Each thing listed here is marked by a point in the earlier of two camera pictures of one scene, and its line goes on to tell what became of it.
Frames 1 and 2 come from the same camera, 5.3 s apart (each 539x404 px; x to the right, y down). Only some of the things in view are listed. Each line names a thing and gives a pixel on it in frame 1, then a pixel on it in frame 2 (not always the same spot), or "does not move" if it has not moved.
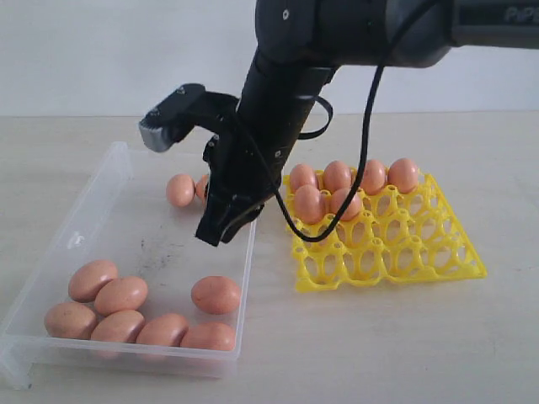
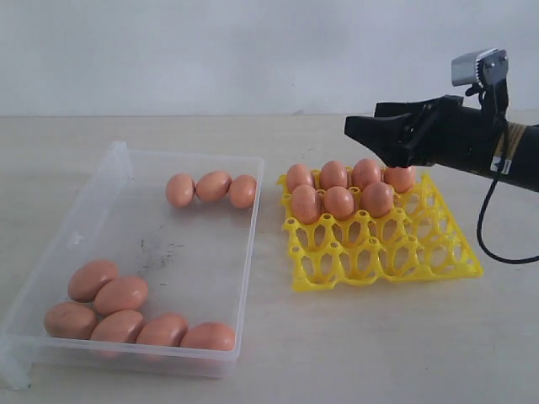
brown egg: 216,295 to 376,199
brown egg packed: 403,174 does not move
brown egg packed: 301,175 does not move
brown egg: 308,204 does not move
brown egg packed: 373,177 does not move
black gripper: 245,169 to 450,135
